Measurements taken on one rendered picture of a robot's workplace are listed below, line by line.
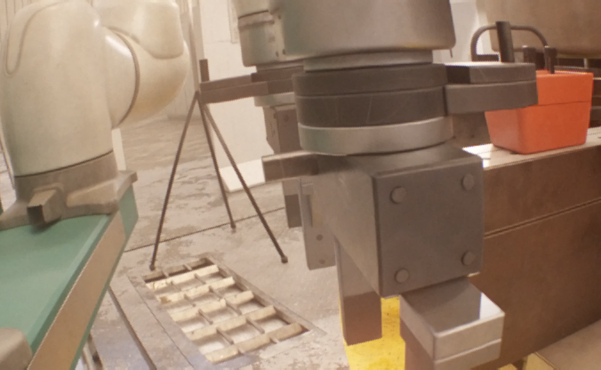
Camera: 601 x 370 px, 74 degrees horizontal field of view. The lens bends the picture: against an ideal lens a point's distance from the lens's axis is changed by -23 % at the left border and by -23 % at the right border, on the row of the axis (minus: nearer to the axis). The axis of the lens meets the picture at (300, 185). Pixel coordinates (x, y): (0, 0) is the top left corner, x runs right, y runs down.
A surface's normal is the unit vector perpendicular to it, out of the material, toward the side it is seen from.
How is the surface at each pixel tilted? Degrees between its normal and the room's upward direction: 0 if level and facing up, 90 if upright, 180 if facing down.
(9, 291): 0
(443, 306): 0
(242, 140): 90
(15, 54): 75
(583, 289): 90
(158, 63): 89
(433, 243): 90
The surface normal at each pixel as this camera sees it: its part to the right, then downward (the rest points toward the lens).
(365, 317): 0.17, 0.22
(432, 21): 0.59, 0.13
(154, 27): 0.76, -0.01
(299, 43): -0.70, 0.26
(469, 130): -0.17, 0.26
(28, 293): -0.12, -0.96
